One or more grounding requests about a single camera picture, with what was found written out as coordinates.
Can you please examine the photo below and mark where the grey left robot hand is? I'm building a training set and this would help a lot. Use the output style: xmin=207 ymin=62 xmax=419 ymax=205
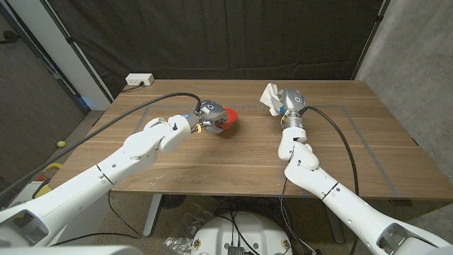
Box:
xmin=190 ymin=99 xmax=229 ymax=135

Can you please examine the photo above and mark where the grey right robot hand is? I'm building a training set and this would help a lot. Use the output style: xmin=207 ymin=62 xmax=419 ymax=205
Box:
xmin=272 ymin=87 xmax=306 ymax=129

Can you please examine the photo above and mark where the red bowl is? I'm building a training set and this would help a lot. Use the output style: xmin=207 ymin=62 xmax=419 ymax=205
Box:
xmin=216 ymin=107 xmax=239 ymax=131

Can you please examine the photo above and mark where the white cloth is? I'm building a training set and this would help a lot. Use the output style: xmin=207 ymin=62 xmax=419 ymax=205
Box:
xmin=259 ymin=82 xmax=284 ymax=117

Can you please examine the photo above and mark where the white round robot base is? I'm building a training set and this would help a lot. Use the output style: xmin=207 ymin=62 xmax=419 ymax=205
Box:
xmin=190 ymin=211 xmax=293 ymax=255

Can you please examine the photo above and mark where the black backdrop curtain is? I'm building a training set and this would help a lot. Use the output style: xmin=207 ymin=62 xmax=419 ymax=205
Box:
xmin=47 ymin=0 xmax=385 ymax=98

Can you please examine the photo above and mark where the white power strip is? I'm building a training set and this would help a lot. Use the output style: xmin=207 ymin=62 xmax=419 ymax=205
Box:
xmin=125 ymin=73 xmax=155 ymax=87

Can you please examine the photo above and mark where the grey tape outline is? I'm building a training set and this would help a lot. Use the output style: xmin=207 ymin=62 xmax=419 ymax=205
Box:
xmin=132 ymin=104 xmax=401 ymax=199

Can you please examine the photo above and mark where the black round fan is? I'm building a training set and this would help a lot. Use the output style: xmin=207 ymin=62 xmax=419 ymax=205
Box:
xmin=161 ymin=194 xmax=187 ymax=210

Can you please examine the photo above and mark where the white table leg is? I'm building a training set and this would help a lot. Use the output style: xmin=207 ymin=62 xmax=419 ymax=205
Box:
xmin=143 ymin=193 xmax=163 ymax=237

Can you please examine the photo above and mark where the clear plastic bag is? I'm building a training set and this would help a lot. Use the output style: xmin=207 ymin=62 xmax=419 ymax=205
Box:
xmin=163 ymin=203 xmax=213 ymax=254

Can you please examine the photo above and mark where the grey table leg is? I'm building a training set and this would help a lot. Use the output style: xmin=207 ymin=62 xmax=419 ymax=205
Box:
xmin=323 ymin=205 xmax=345 ymax=244

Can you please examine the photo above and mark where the yellow and black object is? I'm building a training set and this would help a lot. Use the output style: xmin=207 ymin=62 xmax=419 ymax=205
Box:
xmin=33 ymin=161 xmax=64 ymax=199

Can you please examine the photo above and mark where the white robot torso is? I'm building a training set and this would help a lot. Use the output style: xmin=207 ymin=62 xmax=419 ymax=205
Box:
xmin=0 ymin=244 xmax=144 ymax=255

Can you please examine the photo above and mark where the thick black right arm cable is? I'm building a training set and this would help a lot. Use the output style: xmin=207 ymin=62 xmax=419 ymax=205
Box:
xmin=299 ymin=106 xmax=360 ymax=255

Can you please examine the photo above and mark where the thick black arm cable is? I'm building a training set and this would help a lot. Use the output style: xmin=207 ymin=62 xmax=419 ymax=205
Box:
xmin=0 ymin=92 xmax=202 ymax=199
xmin=299 ymin=106 xmax=360 ymax=255

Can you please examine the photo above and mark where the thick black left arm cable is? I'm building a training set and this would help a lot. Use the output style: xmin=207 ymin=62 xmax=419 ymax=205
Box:
xmin=0 ymin=92 xmax=202 ymax=199

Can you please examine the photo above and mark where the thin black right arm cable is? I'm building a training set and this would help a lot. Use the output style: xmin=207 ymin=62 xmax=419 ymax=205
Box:
xmin=280 ymin=176 xmax=295 ymax=227

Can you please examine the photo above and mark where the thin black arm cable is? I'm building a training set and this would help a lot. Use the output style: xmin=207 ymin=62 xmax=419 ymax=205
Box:
xmin=280 ymin=176 xmax=295 ymax=227
xmin=52 ymin=191 xmax=142 ymax=246

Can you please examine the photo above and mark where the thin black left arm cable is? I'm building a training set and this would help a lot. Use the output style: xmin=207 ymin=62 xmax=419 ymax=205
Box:
xmin=52 ymin=191 xmax=142 ymax=246

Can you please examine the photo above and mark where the white door post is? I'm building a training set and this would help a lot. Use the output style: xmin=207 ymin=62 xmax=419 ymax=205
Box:
xmin=6 ymin=0 xmax=113 ymax=111

